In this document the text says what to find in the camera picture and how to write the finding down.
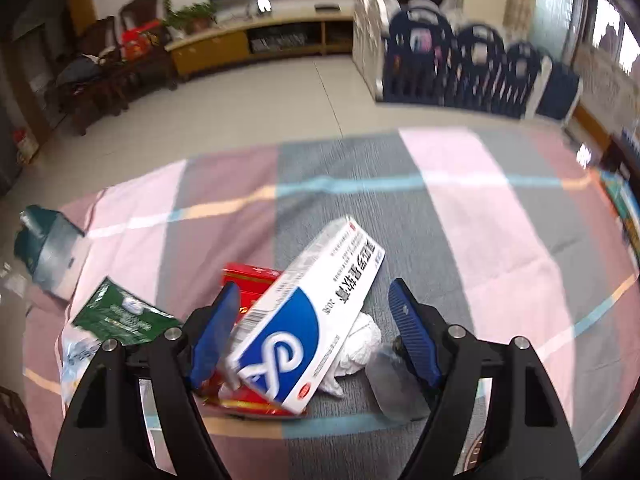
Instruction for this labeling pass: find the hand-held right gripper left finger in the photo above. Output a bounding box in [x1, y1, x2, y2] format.
[50, 281, 242, 480]

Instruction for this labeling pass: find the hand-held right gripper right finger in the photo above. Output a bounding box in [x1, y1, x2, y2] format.
[388, 278, 581, 480]

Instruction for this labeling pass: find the white and blue medicine box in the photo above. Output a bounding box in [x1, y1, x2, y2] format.
[222, 215, 387, 416]

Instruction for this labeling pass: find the crumpled white tissue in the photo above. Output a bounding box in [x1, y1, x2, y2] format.
[317, 310, 383, 398]

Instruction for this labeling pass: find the clear plastic packaging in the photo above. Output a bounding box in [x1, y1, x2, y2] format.
[364, 337, 433, 423]

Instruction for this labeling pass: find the red cardboard box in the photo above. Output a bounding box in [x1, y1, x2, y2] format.
[202, 261, 308, 418]

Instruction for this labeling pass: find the dark green snack wrapper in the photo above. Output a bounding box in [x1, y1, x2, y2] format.
[70, 276, 183, 346]

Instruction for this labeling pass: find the plaid tablecloth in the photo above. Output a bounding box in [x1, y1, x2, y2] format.
[22, 126, 640, 480]

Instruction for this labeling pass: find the clear plastic wrapper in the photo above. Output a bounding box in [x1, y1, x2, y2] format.
[59, 332, 108, 411]

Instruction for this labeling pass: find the dark green carton box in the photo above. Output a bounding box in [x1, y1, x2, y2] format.
[12, 204, 87, 303]

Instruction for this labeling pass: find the row of picture books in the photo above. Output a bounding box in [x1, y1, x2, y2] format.
[597, 170, 640, 256]

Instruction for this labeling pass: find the dark wooden armchair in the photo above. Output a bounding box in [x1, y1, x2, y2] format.
[55, 15, 131, 136]
[118, 0, 178, 93]

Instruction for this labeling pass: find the white and navy playpen fence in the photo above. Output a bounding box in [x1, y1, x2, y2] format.
[351, 0, 585, 123]

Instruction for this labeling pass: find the dark wooden side table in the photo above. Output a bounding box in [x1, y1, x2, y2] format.
[600, 135, 640, 186]

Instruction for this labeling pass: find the wooden television cabinet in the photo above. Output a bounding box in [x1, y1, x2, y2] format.
[165, 7, 358, 81]

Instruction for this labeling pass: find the black audio equipment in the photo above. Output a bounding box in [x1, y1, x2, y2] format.
[250, 35, 306, 53]

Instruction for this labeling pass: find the red gift box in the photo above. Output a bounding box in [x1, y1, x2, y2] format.
[120, 20, 163, 61]

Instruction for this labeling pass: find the potted green plant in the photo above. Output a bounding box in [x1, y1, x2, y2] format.
[162, 1, 219, 36]

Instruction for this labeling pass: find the window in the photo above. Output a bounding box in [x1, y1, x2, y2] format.
[575, 0, 640, 76]

